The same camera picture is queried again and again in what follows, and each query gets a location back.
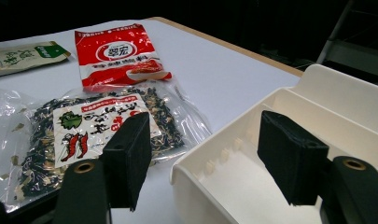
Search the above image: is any grey metal stand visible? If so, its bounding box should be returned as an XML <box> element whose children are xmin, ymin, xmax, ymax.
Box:
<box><xmin>315</xmin><ymin>0</ymin><xmax>378</xmax><ymax>87</ymax></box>

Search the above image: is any clear bag of dried spices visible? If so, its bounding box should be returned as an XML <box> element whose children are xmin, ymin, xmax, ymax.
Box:
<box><xmin>0</xmin><ymin>78</ymin><xmax>213</xmax><ymax>214</ymax></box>

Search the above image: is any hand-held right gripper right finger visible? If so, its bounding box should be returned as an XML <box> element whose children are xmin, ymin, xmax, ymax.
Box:
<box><xmin>257</xmin><ymin>110</ymin><xmax>330</xmax><ymax>206</ymax></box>

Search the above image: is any green and beige seasoning packet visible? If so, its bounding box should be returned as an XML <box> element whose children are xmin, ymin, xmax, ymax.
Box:
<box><xmin>0</xmin><ymin>40</ymin><xmax>72</xmax><ymax>78</ymax></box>

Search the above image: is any white table cover sheet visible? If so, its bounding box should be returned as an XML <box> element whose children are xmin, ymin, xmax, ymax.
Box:
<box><xmin>0</xmin><ymin>19</ymin><xmax>302</xmax><ymax>224</ymax></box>

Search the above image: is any red seasoning packet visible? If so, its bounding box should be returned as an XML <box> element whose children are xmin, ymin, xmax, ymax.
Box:
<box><xmin>74</xmin><ymin>22</ymin><xmax>173</xmax><ymax>91</ymax></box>

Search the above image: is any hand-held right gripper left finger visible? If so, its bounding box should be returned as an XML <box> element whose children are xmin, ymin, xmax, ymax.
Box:
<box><xmin>99</xmin><ymin>111</ymin><xmax>153</xmax><ymax>213</ymax></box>

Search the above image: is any white plastic storage box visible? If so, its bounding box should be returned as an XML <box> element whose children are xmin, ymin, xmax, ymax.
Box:
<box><xmin>170</xmin><ymin>63</ymin><xmax>378</xmax><ymax>224</ymax></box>

